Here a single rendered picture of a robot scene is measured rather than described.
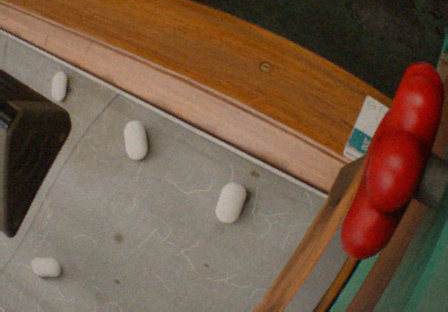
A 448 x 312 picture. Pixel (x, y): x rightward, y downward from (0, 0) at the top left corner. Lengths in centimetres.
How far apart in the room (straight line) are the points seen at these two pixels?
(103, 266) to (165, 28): 25
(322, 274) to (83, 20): 39
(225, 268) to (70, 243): 15
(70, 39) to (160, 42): 11
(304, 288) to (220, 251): 16
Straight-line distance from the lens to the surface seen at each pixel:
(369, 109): 68
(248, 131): 69
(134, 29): 75
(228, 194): 66
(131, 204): 68
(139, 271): 66
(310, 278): 53
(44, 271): 65
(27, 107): 32
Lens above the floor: 136
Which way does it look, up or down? 62 degrees down
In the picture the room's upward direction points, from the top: 2 degrees clockwise
